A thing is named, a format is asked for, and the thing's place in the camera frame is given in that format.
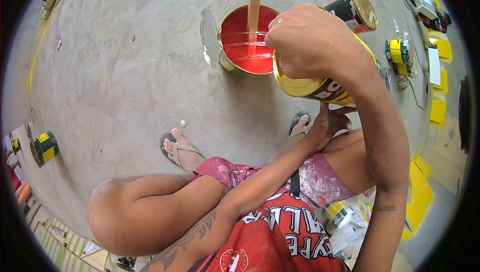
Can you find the small green yellow can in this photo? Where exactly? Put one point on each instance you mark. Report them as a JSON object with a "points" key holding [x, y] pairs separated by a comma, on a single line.
{"points": [[15, 145]]}

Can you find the green yellow can white rim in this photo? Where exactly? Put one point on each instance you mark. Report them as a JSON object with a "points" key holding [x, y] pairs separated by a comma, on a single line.
{"points": [[337, 212]]}

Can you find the small grey metal scrap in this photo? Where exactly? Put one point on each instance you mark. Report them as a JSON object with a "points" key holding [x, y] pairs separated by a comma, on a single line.
{"points": [[403, 83]]}

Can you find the green yellow paint can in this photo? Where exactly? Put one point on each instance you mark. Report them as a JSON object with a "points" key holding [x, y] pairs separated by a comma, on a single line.
{"points": [[403, 70], [398, 51], [47, 148]]}

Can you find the pile of crumpled white paper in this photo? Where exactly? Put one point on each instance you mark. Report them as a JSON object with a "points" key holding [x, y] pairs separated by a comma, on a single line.
{"points": [[348, 240]]}

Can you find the white paper sheet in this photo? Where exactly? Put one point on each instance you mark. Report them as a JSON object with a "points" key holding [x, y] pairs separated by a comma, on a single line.
{"points": [[434, 66]]}

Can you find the person's right fingers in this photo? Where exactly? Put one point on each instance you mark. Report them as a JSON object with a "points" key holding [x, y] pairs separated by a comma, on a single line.
{"points": [[273, 38]]}

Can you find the person's right hand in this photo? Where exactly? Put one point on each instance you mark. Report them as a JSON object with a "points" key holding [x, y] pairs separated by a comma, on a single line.
{"points": [[311, 39]]}

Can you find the gold tin can black label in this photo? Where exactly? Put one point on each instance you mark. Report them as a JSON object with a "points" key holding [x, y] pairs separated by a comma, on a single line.
{"points": [[307, 86]]}

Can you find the black red can gold lid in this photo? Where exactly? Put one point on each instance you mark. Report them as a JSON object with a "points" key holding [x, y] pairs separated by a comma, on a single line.
{"points": [[356, 9]]}

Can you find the open can of red paint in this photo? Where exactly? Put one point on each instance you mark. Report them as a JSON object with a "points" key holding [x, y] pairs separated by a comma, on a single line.
{"points": [[234, 24]]}

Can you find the person's left fingers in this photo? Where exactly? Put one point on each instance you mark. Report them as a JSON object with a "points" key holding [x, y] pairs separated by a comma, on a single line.
{"points": [[341, 121]]}

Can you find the person's left hand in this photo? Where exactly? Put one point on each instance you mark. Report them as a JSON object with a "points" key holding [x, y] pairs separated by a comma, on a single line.
{"points": [[324, 129]]}

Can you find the silver can lid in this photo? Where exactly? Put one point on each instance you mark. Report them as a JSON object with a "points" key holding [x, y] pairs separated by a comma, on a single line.
{"points": [[208, 36]]}

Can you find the person's legs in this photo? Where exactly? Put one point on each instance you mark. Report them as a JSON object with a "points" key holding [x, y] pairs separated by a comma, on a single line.
{"points": [[150, 212]]}

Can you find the row of yellow painted boards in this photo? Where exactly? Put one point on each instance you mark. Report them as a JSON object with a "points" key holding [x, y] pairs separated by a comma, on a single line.
{"points": [[420, 197]]}

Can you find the green striped mat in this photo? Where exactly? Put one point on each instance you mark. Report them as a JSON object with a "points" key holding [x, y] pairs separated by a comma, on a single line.
{"points": [[67, 249]]}

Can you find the person's body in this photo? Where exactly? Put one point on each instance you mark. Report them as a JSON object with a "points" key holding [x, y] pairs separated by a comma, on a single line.
{"points": [[277, 242]]}

